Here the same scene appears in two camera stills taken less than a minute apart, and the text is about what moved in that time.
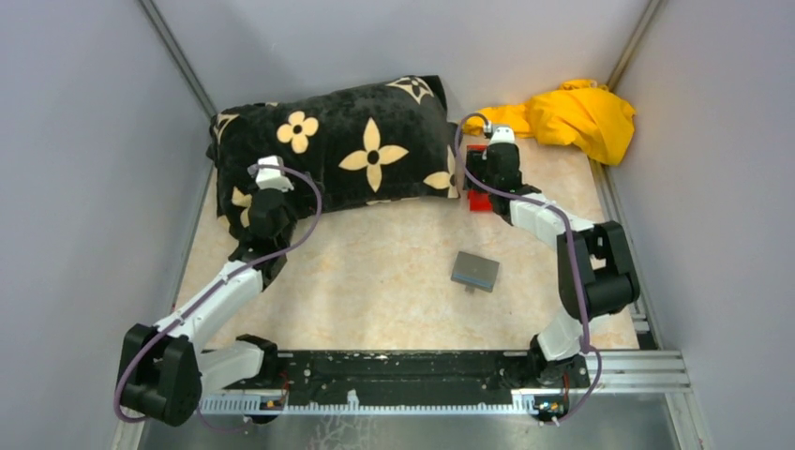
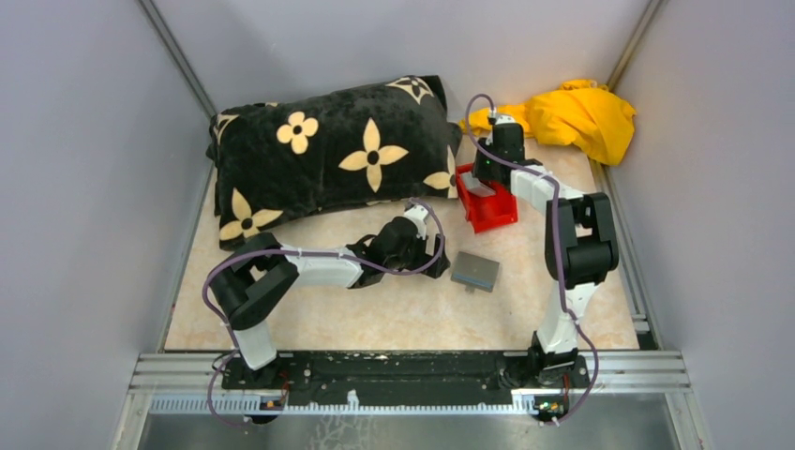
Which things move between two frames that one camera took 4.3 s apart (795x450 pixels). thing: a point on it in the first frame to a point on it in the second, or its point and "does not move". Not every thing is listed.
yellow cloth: x=592 y=115 does not move
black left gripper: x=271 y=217 to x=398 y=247
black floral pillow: x=371 y=143 does not move
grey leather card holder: x=474 y=272 does not move
